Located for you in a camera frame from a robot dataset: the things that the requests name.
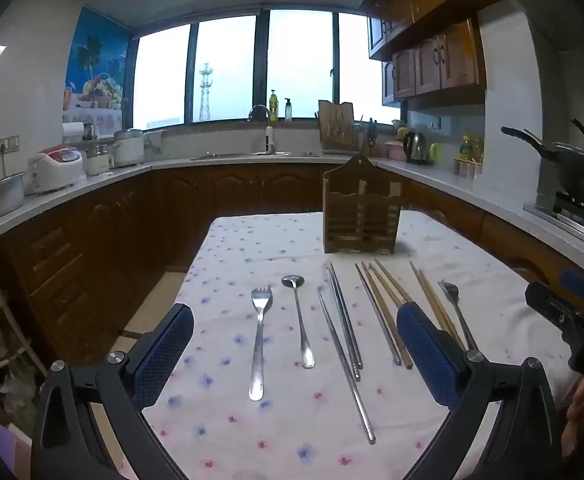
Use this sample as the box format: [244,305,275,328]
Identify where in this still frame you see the wooden wall cabinets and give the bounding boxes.
[359,0,488,108]

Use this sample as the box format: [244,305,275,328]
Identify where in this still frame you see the steel electric kettle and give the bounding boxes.
[403,131,435,166]

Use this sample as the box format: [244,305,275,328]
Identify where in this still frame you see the wooden utensil holder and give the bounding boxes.
[322,152,404,255]

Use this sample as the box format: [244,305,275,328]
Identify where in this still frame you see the tropical fruit wall poster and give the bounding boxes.
[63,6,133,126]

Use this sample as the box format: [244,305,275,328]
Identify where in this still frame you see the steel sink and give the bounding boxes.
[190,151,320,161]

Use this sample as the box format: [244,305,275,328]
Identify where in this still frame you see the wooden cutting board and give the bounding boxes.
[318,100,355,151]

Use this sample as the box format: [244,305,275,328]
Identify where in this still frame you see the knife block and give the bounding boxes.
[361,119,380,157]

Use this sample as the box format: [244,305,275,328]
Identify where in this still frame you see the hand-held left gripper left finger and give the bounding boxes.
[31,303,195,480]

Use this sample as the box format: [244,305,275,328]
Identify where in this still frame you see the kitchen window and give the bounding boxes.
[131,7,403,128]

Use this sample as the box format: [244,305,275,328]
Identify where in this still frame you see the wire dish rack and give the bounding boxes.
[319,120,368,155]

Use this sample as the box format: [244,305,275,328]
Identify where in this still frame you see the large steel fork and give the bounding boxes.
[248,286,273,402]

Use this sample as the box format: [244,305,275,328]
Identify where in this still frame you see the white and red rice cooker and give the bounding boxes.
[26,145,85,195]

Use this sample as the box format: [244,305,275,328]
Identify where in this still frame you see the cooking oil bottle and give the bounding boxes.
[459,135,485,163]

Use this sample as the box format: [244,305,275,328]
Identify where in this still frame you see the white electric cooker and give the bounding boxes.
[113,129,145,167]

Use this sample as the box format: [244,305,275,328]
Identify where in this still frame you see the small white appliance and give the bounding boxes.
[84,152,115,176]

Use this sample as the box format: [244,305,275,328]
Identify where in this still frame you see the gas stove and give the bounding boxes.
[523,192,584,251]

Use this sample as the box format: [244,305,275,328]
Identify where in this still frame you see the white countertop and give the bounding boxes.
[0,152,584,271]

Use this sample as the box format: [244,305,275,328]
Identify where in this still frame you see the lattice tower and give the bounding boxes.
[198,62,214,122]

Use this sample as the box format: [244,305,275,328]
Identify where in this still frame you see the metal inner pot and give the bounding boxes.
[0,171,27,221]

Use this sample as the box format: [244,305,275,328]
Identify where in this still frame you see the wooden chopstick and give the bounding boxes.
[409,261,460,346]
[369,259,417,311]
[418,269,468,350]
[361,261,414,372]

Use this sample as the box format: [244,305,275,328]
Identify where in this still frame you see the paper towel roll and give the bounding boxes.
[62,121,85,148]

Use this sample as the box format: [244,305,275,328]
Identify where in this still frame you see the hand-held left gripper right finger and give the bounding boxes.
[396,302,564,480]

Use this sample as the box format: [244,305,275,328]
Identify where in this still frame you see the small steel fork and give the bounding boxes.
[438,281,480,353]

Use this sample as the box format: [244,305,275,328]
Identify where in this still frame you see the white storage rack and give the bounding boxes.
[0,240,48,411]

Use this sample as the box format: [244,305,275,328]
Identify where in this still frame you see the steel spoon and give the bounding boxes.
[281,274,317,370]

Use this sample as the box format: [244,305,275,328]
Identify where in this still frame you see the floral white tablecloth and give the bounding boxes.
[89,210,580,480]

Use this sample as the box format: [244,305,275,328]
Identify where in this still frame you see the metal chopstick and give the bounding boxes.
[318,292,376,446]
[354,262,403,366]
[327,263,362,382]
[330,263,364,368]

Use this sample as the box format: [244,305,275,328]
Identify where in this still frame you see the wooden base cabinets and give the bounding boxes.
[0,162,584,366]

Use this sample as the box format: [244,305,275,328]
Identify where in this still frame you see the seasoning jar set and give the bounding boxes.
[453,157,484,179]

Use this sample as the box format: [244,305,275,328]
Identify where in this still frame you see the black wok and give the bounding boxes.
[501,119,584,211]

